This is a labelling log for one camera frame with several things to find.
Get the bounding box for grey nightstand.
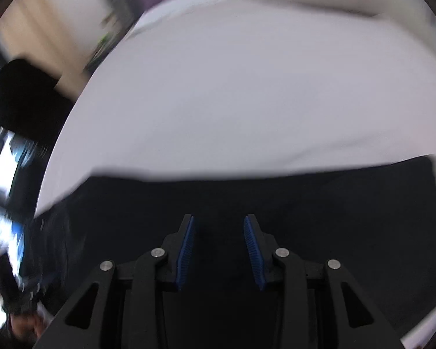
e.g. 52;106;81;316
83;5;135;74

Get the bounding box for black hanging garment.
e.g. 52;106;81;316
0;58;78;148

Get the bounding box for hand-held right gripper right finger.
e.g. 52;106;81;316
243;214;404;349

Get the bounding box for cream curtain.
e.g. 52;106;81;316
0;0;108;99

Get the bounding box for bed with white sheet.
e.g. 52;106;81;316
33;0;436;349

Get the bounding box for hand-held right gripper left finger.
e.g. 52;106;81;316
33;214;196;349

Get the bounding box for black denim pants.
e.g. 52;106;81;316
22;154;436;346

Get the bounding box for person's left hand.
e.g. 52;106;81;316
9;314;46;340

